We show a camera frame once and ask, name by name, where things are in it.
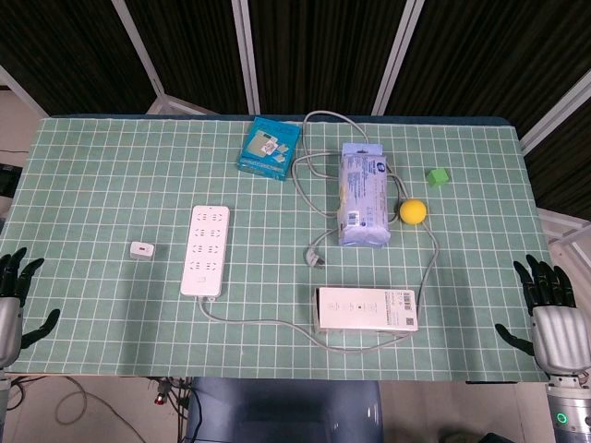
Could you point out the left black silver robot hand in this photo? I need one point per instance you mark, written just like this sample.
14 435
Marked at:
11 323

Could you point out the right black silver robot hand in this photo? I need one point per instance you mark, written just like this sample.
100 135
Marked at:
561 337

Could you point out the small white adapter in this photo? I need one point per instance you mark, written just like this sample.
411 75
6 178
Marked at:
141 250

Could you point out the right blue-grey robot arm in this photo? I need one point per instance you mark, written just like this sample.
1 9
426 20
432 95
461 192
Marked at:
570 410

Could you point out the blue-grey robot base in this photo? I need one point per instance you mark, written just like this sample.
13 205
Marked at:
286 410

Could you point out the white power strip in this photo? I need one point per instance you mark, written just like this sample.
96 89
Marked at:
205 267

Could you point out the red emergency stop button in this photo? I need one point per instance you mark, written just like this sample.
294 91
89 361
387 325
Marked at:
160 399

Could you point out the green grid tablecloth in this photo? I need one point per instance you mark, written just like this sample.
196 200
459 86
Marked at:
115 184

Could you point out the yellow ball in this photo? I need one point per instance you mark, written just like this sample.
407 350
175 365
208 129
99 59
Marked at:
413 212

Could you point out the white desk lamp box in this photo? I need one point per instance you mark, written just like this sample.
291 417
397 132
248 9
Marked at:
365 309

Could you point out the green cube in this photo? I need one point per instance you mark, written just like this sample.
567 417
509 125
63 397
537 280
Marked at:
437 178

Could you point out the light blue tissue pack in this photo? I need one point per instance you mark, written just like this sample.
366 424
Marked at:
365 198

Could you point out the teal cardboard box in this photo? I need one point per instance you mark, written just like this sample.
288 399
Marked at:
268 147

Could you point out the black folding partition screen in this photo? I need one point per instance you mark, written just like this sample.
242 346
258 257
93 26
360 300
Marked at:
194 46

